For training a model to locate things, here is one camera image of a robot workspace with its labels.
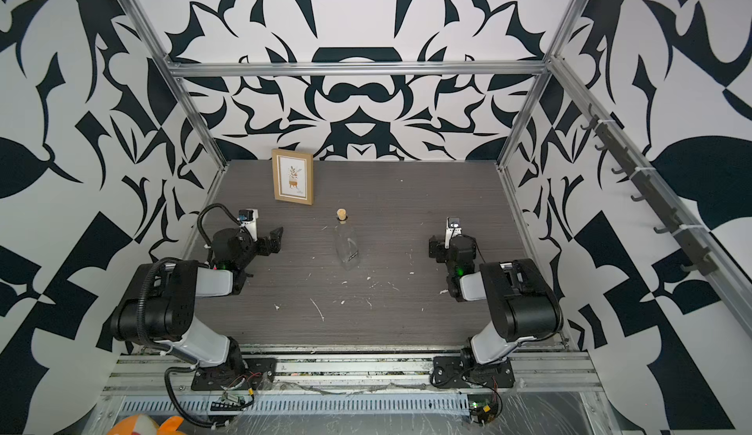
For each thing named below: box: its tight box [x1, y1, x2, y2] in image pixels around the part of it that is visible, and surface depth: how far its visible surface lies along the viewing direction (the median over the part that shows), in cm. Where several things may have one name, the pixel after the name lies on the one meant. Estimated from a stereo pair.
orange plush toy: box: [106, 413, 187, 435], surface depth 65 cm
